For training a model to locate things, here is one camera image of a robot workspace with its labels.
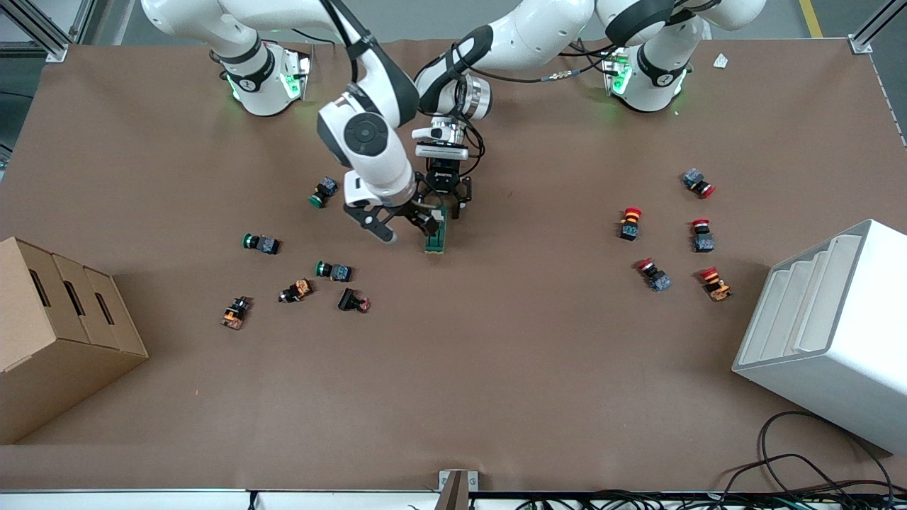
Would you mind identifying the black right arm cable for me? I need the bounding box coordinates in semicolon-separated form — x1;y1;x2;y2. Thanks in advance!
291;0;373;83

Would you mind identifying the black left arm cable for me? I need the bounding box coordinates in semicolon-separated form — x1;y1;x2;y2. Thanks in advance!
464;39;619;86

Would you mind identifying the black push button orange block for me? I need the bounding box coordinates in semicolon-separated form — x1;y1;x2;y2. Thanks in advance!
278;278;314;305
220;295;253;331

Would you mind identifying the green load switch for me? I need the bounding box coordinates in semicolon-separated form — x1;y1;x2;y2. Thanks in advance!
424;209;449;255

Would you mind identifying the white table edge rail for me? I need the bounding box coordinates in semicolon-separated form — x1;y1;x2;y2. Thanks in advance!
0;488;440;510

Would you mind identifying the black switch with red knob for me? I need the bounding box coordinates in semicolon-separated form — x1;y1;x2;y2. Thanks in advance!
337;287;372;314

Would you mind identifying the brown cardboard box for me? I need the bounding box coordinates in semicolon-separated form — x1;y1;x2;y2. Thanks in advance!
0;236;150;446

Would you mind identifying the aluminium frame profile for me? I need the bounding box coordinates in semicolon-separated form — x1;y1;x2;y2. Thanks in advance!
0;0;94;63
848;0;907;55

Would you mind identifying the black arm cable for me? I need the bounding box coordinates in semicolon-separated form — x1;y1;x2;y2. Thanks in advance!
291;0;373;83
464;39;619;86

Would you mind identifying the looped black cable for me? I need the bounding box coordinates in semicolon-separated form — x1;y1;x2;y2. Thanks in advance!
758;411;897;497

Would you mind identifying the brown table cover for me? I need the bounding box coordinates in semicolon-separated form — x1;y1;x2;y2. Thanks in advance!
0;35;907;494

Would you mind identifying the black cable bundle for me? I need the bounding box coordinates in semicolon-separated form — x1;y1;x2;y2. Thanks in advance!
517;487;907;510

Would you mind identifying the grey metal bracket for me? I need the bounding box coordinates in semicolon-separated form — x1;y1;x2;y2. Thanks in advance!
436;469;479;510

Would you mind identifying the white stepped rack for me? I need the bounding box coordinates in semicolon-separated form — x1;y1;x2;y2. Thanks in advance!
732;218;907;456

